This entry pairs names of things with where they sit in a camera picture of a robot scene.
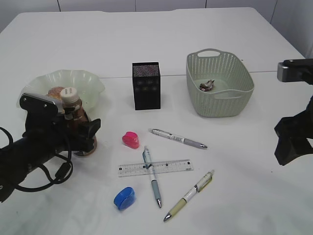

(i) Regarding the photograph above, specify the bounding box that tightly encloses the clear plastic ruler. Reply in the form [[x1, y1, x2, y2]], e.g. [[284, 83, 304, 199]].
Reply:
[[117, 160, 194, 177]]

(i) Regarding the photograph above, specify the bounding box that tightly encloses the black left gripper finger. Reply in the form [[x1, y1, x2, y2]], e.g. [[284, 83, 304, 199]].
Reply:
[[78, 118, 101, 139]]

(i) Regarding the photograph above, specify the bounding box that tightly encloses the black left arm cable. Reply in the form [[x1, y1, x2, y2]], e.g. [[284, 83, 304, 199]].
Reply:
[[0, 126, 74, 193]]

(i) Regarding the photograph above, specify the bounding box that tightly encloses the blue white pen middle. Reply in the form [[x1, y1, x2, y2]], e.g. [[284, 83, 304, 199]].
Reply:
[[142, 145, 162, 208]]

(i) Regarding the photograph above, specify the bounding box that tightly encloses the pale green plastic basket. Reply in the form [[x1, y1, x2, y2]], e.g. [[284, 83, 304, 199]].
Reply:
[[186, 48, 254, 118]]

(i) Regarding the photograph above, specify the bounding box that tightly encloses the sugared bread roll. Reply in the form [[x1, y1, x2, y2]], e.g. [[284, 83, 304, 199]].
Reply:
[[47, 87, 64, 100]]

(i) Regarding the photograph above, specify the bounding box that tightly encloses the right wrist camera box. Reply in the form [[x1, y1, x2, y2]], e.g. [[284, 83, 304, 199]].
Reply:
[[277, 58, 313, 85]]

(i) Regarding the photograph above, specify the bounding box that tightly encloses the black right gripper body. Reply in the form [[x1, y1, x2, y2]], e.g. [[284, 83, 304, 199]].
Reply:
[[274, 99, 313, 166]]

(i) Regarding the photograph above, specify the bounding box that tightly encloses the brown coffee drink bottle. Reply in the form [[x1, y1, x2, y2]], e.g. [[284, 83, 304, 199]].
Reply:
[[60, 87, 97, 157]]

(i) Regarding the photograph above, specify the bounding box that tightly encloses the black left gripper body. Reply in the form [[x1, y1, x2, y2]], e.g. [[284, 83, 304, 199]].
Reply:
[[22, 111, 72, 153]]

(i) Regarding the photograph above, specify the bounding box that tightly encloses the blue pencil sharpener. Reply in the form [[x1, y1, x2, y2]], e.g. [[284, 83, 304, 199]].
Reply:
[[113, 187, 136, 211]]

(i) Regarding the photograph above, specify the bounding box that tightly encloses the black mesh pen holder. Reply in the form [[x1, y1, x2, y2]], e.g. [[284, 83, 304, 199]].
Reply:
[[132, 62, 161, 110]]

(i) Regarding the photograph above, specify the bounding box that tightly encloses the pink pencil sharpener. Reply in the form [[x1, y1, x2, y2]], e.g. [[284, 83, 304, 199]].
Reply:
[[122, 131, 140, 149]]

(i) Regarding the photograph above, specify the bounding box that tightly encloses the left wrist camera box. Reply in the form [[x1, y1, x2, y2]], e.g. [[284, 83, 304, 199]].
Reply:
[[19, 93, 65, 118]]

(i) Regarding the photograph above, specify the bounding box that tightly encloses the small paper ball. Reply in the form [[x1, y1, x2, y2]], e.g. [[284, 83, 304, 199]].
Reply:
[[199, 79, 215, 92]]

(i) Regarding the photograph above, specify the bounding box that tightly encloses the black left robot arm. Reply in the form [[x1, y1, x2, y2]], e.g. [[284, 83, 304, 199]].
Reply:
[[0, 112, 101, 202]]

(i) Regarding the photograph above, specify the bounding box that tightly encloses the white pen grey grip upper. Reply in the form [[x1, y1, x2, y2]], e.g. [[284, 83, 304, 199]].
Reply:
[[148, 129, 207, 149]]

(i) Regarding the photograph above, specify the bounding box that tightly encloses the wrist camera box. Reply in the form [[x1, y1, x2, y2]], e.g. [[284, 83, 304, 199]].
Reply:
[[277, 58, 313, 85], [19, 93, 65, 118]]

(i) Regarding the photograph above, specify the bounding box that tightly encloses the translucent green ruffled plate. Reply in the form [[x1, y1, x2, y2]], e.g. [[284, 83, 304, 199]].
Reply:
[[21, 70, 105, 113]]

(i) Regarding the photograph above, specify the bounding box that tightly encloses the white cream pen lower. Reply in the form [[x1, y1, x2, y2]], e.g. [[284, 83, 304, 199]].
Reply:
[[163, 170, 215, 222]]

